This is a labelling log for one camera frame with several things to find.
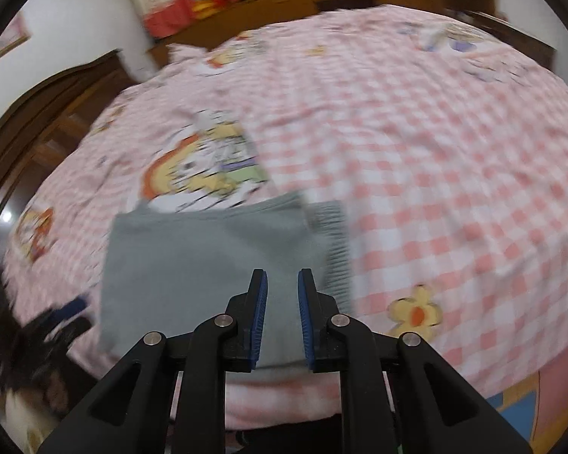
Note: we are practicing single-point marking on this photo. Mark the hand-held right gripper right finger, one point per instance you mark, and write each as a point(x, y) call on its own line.
point(305, 314)

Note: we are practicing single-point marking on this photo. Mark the pink checked cartoon blanket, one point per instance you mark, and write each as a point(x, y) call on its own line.
point(407, 151)

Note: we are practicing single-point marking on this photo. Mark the framed wall picture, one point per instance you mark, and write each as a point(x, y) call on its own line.
point(7, 40)

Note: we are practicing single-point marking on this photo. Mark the grey pants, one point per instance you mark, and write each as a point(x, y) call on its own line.
point(194, 269)

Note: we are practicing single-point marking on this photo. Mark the pink bed sheet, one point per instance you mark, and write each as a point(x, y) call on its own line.
point(549, 402)

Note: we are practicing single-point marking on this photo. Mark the dark wooden wardrobe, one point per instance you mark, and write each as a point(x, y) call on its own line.
point(42, 118)

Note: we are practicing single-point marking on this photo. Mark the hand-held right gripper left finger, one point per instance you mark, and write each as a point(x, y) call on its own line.
point(260, 314)

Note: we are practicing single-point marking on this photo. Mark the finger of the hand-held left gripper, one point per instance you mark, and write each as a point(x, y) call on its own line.
point(61, 333)
point(71, 308)

